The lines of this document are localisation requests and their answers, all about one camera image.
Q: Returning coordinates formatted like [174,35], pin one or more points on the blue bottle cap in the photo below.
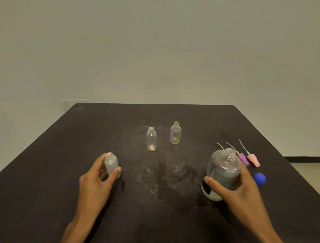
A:
[260,179]

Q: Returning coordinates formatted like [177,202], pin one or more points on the person's left forearm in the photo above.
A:
[80,231]

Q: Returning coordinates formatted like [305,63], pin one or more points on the person's left hand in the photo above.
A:
[92,190]

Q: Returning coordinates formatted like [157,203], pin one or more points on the pink spray cap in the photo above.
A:
[253,160]

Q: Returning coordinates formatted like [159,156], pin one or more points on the small yellowish bottle purple sticker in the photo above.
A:
[175,134]

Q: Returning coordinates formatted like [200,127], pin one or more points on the white wall socket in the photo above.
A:
[72,104]

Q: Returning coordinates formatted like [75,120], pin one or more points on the small plain clear bottle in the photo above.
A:
[111,164]

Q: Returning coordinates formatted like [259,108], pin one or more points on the purple spray cap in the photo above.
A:
[243,158]

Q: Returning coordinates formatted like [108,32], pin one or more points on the person's right hand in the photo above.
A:
[245,197]

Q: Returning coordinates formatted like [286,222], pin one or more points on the large clear plastic bottle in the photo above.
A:
[222,167]

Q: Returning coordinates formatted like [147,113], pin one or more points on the white spray cap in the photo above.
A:
[219,144]

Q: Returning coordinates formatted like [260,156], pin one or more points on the black skirting board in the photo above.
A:
[302,159]

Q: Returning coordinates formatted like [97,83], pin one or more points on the small bottle with pink sticker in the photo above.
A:
[151,140]

